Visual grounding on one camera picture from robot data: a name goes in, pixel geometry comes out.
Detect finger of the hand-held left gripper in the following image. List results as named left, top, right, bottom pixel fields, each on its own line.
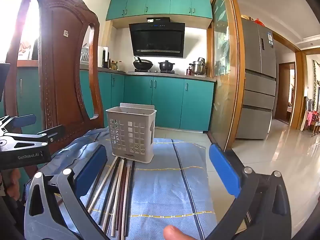
left=0, top=124, right=66, bottom=153
left=0, top=114, right=30, bottom=131

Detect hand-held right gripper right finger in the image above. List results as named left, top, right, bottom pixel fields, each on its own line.
left=205, top=144, right=298, bottom=240

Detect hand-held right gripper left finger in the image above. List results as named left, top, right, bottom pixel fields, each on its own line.
left=24, top=144, right=108, bottom=240

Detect row of mixed chopsticks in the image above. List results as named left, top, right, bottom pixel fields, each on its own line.
left=86, top=156, right=137, bottom=240

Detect white plastic utensil basket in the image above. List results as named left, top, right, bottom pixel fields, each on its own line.
left=106, top=102, right=157, bottom=164

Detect person's left hand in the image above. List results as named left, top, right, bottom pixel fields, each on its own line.
left=5, top=169, right=25, bottom=202

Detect person's right hand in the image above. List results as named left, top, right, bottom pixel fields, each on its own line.
left=163, top=225, right=208, bottom=240

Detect blue striped tablecloth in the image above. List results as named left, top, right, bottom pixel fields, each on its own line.
left=25, top=127, right=218, bottom=240

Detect carved wooden chair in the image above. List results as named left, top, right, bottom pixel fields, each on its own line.
left=4, top=0, right=105, bottom=143

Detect teal lower kitchen cabinets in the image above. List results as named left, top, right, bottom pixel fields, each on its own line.
left=16, top=66, right=216, bottom=133

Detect teal kitchen cabinets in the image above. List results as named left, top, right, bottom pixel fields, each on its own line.
left=106, top=0, right=213, bottom=22
left=16, top=66, right=216, bottom=133

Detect dish rack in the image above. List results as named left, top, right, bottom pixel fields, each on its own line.
left=80, top=44, right=90, bottom=63

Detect silver refrigerator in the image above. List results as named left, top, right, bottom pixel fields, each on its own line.
left=235, top=17, right=277, bottom=141

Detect white thermos jug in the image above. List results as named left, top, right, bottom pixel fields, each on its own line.
left=97, top=46, right=109, bottom=68

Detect grey kitchen countertop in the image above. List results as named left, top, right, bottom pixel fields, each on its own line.
left=80, top=66, right=216, bottom=83

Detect hanging clothes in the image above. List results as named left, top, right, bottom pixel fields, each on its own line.
left=301, top=97, right=320, bottom=137

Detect wood framed glass door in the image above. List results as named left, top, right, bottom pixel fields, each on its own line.
left=207, top=0, right=247, bottom=151

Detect steel stockpot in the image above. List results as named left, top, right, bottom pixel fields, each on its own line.
left=189, top=57, right=208, bottom=76

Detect black wok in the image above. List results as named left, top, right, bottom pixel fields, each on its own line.
left=132, top=57, right=154, bottom=71

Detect gas stove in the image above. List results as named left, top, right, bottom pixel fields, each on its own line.
left=127, top=69, right=179, bottom=75

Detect black cooking pot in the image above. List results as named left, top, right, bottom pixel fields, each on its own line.
left=158, top=60, right=176, bottom=72

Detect black range hood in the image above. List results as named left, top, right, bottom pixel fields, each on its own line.
left=129, top=17, right=186, bottom=58

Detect teal upper kitchen cabinets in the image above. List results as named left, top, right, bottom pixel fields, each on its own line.
left=106, top=0, right=213, bottom=22

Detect wooden door frame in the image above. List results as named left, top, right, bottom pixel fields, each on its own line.
left=273, top=30, right=308, bottom=131

